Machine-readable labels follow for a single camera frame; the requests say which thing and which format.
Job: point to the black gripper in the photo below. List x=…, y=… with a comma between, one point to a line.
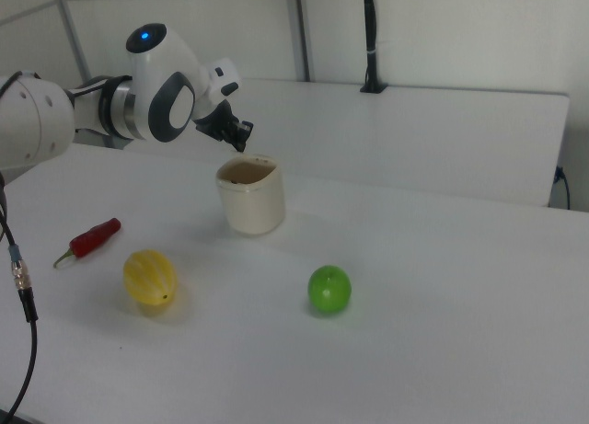
x=218, y=122

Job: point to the cream garbage bin with lid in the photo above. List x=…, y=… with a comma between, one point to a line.
x=250, y=208

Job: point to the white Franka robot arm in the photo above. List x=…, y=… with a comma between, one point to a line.
x=152, y=88

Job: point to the black pole with base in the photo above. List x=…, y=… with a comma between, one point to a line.
x=370, y=37

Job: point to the yellow striped melon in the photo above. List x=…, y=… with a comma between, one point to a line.
x=149, y=277

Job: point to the green apple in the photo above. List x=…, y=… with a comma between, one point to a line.
x=329, y=288

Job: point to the red chili pepper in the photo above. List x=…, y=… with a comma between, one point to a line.
x=94, y=237

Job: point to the grey metal frame post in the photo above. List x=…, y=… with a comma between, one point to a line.
x=73, y=33
x=300, y=33

